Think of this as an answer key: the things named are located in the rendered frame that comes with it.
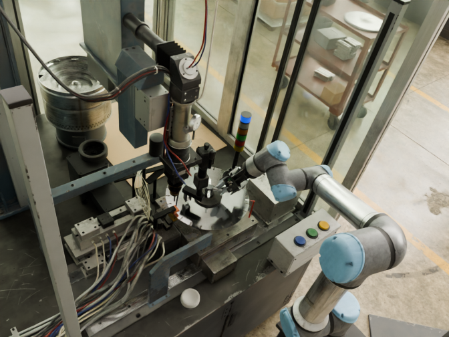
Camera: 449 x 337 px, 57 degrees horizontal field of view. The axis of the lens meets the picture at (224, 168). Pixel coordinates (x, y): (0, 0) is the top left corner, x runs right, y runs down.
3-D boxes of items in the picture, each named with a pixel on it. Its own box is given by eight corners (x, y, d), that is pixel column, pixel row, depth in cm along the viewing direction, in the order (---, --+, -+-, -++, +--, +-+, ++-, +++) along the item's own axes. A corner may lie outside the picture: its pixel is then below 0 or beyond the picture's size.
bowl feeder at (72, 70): (96, 109, 222) (91, 49, 197) (125, 144, 206) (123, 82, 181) (38, 127, 205) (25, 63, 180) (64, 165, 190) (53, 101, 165)
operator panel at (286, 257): (311, 229, 185) (322, 207, 175) (329, 246, 180) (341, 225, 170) (266, 258, 171) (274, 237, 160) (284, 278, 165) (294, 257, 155)
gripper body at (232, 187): (217, 179, 151) (238, 165, 143) (229, 170, 157) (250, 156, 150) (229, 196, 151) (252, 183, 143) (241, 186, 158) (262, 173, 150)
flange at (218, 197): (215, 210, 158) (216, 206, 157) (189, 200, 160) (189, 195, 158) (226, 191, 166) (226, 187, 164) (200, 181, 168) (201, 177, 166)
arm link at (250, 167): (259, 150, 147) (272, 168, 147) (250, 156, 150) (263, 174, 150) (249, 158, 141) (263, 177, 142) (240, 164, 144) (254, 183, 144)
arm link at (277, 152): (280, 160, 133) (272, 136, 136) (256, 174, 140) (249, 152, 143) (295, 161, 138) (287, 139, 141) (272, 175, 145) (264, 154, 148)
